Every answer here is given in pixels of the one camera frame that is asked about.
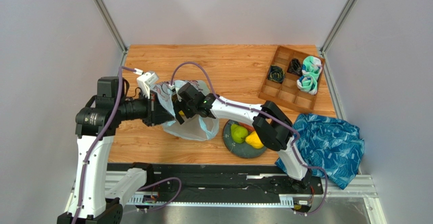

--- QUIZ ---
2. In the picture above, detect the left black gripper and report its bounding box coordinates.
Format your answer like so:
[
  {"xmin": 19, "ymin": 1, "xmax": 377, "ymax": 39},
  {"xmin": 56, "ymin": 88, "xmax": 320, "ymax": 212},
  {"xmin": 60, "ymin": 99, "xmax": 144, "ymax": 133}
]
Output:
[{"xmin": 115, "ymin": 90, "xmax": 174, "ymax": 126}]

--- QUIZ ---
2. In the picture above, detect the light blue plastic bag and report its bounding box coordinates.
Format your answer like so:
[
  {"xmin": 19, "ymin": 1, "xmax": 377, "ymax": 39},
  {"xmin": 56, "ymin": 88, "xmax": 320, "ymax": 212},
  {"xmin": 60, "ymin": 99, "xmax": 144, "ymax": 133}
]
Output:
[{"xmin": 149, "ymin": 79, "xmax": 220, "ymax": 141}]

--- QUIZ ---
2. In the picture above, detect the green fake pear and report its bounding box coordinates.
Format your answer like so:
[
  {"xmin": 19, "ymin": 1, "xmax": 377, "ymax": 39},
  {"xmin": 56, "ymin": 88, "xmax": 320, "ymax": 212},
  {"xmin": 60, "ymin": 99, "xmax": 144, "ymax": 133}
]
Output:
[{"xmin": 230, "ymin": 124, "xmax": 249, "ymax": 144}]

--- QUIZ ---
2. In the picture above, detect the yellow fake pear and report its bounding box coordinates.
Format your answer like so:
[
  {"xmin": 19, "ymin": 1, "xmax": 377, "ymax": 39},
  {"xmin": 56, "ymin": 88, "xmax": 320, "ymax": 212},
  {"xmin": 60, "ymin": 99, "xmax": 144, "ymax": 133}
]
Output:
[{"xmin": 245, "ymin": 131, "xmax": 264, "ymax": 149}]

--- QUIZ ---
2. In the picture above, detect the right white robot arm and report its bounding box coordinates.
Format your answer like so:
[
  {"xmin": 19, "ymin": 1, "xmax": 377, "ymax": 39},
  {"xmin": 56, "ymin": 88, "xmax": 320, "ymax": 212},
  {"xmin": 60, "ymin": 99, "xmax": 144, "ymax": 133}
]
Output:
[{"xmin": 174, "ymin": 83, "xmax": 312, "ymax": 189}]

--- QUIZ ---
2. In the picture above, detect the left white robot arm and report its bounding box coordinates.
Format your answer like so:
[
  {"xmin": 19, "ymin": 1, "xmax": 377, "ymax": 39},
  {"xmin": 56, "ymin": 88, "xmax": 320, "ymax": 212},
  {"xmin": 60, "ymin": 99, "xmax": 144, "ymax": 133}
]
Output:
[{"xmin": 57, "ymin": 72, "xmax": 172, "ymax": 223}]

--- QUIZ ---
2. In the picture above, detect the dark blue ceramic plate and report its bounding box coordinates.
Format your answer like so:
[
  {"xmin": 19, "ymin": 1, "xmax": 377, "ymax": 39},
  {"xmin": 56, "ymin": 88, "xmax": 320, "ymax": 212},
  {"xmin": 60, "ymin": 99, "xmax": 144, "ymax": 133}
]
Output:
[{"xmin": 222, "ymin": 120, "xmax": 267, "ymax": 159}]

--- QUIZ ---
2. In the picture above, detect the dark rolled sock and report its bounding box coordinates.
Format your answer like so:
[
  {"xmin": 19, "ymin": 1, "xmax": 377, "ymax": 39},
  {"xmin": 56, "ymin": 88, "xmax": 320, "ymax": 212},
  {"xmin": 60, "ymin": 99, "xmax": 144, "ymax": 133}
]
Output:
[{"xmin": 267, "ymin": 65, "xmax": 285, "ymax": 84}]

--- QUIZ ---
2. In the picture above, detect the black rolled sock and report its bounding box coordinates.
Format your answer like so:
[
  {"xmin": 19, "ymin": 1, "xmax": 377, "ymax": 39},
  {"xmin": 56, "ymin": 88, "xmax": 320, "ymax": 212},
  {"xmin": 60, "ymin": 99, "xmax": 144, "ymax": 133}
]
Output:
[{"xmin": 287, "ymin": 58, "xmax": 302, "ymax": 77}]

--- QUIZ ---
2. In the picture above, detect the teal white rolled sock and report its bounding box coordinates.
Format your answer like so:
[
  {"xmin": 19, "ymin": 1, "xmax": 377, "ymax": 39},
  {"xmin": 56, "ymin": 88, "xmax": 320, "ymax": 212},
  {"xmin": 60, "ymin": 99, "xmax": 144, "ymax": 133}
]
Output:
[{"xmin": 301, "ymin": 56, "xmax": 323, "ymax": 80}]

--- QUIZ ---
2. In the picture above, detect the blue patterned cloth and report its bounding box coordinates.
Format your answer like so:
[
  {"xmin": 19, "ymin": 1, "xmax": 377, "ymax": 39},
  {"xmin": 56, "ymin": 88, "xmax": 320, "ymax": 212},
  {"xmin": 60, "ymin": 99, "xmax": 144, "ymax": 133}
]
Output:
[{"xmin": 293, "ymin": 113, "xmax": 365, "ymax": 189}]

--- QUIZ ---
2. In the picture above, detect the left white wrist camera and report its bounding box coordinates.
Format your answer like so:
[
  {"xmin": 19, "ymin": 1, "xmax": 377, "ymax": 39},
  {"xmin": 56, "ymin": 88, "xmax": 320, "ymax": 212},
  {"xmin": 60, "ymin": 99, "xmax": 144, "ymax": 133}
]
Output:
[{"xmin": 134, "ymin": 69, "xmax": 159, "ymax": 99}]

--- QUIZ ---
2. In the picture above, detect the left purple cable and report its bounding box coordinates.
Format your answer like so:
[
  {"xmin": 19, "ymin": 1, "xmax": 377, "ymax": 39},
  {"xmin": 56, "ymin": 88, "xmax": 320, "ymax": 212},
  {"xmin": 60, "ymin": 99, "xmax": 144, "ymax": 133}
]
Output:
[{"xmin": 70, "ymin": 66, "xmax": 182, "ymax": 224}]

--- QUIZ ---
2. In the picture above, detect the purple cable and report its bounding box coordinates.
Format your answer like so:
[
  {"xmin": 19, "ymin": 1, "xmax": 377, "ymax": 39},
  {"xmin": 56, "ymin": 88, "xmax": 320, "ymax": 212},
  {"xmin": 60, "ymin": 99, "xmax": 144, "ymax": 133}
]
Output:
[
  {"xmin": 70, "ymin": 66, "xmax": 182, "ymax": 224},
  {"xmin": 170, "ymin": 61, "xmax": 329, "ymax": 216}
]

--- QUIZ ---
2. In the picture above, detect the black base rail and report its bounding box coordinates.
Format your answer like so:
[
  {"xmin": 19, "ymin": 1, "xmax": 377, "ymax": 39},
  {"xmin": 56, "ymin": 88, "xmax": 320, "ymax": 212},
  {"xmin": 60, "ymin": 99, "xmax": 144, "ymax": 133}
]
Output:
[{"xmin": 101, "ymin": 163, "xmax": 324, "ymax": 204}]

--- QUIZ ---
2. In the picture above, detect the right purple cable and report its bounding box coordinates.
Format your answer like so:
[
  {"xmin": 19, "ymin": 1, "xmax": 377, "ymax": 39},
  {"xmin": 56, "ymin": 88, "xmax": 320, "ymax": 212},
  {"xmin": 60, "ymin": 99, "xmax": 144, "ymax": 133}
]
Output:
[{"xmin": 170, "ymin": 61, "xmax": 329, "ymax": 216}]

